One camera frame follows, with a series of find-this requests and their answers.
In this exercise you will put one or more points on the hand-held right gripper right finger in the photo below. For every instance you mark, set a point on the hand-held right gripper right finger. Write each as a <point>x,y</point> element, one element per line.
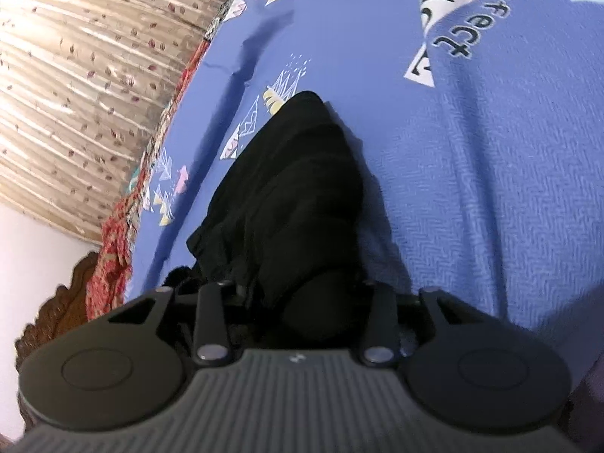
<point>383,309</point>

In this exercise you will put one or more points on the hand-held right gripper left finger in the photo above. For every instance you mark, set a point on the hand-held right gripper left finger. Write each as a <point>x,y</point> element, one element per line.
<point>212,309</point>

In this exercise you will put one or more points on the black pants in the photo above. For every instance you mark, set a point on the black pants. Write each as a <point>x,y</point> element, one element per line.
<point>297,198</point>

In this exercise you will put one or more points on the carved wooden headboard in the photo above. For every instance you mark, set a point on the carved wooden headboard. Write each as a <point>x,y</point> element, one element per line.
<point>61,311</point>

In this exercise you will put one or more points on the blue printed bed sheet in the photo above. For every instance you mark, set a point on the blue printed bed sheet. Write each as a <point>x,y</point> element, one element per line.
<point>472,174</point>

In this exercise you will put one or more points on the purple clothing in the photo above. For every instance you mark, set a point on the purple clothing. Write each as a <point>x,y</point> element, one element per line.
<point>590,391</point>

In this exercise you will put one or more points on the patchwork patterned quilt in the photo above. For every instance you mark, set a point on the patchwork patterned quilt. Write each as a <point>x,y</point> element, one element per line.
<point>188,71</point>

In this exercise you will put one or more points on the beige leaf print curtain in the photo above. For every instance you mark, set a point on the beige leaf print curtain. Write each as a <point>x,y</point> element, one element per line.
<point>85,94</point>

